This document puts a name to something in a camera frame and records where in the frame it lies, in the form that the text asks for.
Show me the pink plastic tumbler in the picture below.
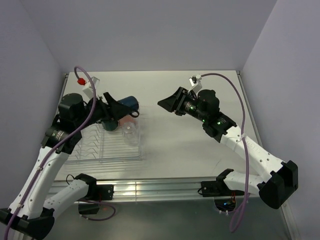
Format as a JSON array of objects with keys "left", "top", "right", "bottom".
[{"left": 118, "top": 115, "right": 137, "bottom": 127}]

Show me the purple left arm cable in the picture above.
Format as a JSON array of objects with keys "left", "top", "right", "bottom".
[{"left": 4, "top": 65, "right": 117, "bottom": 235}]

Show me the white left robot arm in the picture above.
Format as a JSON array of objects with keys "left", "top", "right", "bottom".
[{"left": 0, "top": 92, "right": 140, "bottom": 240}]

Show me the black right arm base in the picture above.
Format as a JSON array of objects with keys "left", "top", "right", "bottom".
[{"left": 197, "top": 180, "right": 244, "bottom": 213}]

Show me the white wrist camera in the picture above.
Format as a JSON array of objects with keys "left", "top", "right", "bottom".
[
  {"left": 188, "top": 74, "right": 202, "bottom": 93},
  {"left": 77, "top": 76, "right": 100, "bottom": 99}
]

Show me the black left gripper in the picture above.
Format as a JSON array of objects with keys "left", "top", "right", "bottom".
[{"left": 74, "top": 91, "right": 132, "bottom": 130}]

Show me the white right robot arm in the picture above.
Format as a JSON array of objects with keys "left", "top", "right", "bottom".
[{"left": 157, "top": 87, "right": 298, "bottom": 209}]

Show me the dark green ceramic mug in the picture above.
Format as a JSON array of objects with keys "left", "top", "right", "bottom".
[{"left": 101, "top": 120, "right": 119, "bottom": 132}]

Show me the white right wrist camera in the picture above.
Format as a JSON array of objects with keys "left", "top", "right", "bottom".
[{"left": 188, "top": 74, "right": 202, "bottom": 93}]

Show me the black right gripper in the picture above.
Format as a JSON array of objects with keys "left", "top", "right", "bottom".
[{"left": 157, "top": 86, "right": 208, "bottom": 123}]

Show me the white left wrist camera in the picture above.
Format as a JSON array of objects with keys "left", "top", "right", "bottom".
[{"left": 77, "top": 76, "right": 100, "bottom": 99}]

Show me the dark blue ceramic cup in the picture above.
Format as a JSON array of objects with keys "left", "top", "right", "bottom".
[{"left": 118, "top": 96, "right": 140, "bottom": 118}]

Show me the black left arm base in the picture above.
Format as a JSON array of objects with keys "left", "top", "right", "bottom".
[{"left": 77, "top": 184, "right": 116, "bottom": 222}]

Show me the large clear glass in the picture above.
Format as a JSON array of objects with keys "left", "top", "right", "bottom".
[{"left": 121, "top": 121, "right": 139, "bottom": 146}]

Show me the aluminium front rail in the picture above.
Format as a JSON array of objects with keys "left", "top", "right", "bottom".
[{"left": 24, "top": 176, "right": 287, "bottom": 206}]

